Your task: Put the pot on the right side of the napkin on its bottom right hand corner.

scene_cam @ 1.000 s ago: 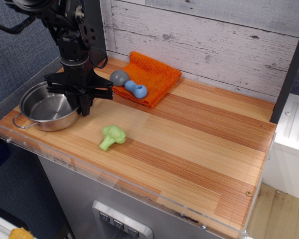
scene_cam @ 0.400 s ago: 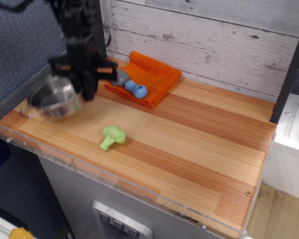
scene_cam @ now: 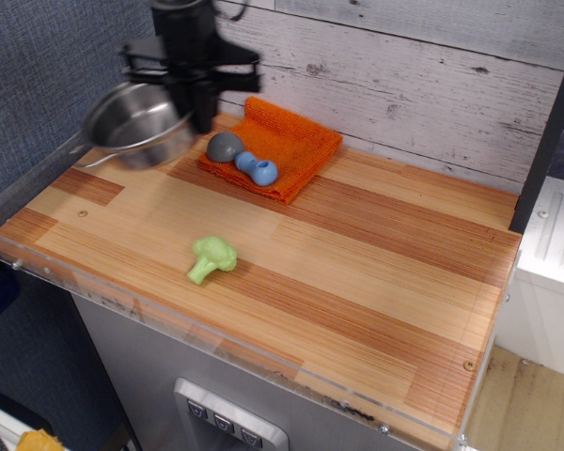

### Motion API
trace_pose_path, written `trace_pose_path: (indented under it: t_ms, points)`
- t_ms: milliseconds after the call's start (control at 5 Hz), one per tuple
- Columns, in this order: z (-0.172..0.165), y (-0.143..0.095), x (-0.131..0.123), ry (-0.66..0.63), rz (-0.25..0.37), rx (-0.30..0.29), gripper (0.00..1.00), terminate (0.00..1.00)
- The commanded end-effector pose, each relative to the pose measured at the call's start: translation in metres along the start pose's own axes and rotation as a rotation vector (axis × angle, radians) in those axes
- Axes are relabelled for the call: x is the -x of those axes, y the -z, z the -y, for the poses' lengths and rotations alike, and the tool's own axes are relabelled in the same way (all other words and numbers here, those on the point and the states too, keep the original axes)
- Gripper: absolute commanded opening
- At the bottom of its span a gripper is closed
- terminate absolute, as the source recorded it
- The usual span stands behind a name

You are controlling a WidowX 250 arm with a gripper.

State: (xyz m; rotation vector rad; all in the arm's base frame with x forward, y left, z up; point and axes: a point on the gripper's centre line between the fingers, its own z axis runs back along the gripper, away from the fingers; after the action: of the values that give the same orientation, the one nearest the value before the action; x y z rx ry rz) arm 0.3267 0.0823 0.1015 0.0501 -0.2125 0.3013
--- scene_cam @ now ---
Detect yellow object bottom left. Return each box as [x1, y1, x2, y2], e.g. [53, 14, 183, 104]
[16, 429, 65, 451]

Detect clear acrylic table guard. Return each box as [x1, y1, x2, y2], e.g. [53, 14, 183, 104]
[0, 141, 520, 450]

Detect green toy broccoli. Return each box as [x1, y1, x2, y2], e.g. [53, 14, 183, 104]
[187, 236, 237, 285]

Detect stainless steel pot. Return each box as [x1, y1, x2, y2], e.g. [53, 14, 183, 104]
[75, 82, 199, 170]

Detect grey and blue toy mushroom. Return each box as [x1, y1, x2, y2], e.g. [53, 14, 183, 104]
[207, 132, 278, 187]

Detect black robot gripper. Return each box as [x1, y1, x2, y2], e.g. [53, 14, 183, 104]
[120, 1, 260, 133]

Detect orange folded napkin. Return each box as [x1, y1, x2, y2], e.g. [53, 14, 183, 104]
[198, 97, 342, 205]

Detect white grooved appliance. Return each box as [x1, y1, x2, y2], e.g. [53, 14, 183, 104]
[495, 177, 564, 374]

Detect dark vertical post right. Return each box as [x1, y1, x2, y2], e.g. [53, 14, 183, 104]
[509, 75, 564, 234]

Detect toy fridge water dispenser panel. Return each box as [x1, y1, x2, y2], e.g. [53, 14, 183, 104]
[174, 378, 290, 450]

